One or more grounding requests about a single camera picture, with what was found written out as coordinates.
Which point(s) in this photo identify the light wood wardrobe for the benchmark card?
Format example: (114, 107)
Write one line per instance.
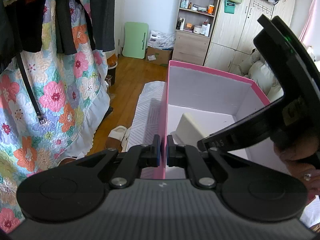
(232, 37)

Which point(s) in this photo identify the white patterned table cloth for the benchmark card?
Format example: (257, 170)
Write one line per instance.
(146, 119)

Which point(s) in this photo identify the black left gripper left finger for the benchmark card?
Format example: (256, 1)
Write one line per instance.
(135, 159)

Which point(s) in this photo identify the floral quilt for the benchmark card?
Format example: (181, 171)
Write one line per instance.
(60, 122)

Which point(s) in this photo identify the right hand with painted nails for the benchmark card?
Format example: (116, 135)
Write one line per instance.
(306, 173)

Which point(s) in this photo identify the cardboard box on floor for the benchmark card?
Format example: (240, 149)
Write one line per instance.
(158, 56)

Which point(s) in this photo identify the green folding table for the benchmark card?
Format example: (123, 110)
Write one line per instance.
(136, 35)

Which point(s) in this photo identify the white slippers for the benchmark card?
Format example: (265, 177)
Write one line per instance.
(118, 138)

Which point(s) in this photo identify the teal hanging organizer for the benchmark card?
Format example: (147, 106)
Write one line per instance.
(229, 7)

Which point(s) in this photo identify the black belt with buckle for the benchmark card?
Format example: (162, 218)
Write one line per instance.
(28, 87)

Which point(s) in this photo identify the cream remote with grey screen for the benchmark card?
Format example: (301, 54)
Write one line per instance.
(188, 131)

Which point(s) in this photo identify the grey-green puffer jacket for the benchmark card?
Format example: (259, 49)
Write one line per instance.
(257, 69)

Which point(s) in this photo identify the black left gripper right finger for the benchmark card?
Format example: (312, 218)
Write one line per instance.
(189, 158)

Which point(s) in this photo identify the pink cardboard box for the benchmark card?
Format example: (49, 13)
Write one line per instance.
(214, 98)

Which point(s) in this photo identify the wooden shelf cabinet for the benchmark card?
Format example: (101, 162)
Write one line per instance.
(194, 26)

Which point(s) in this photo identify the black hanging garment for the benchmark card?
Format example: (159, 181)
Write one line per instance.
(21, 27)

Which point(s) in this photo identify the pink curtain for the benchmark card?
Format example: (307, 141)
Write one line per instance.
(310, 32)

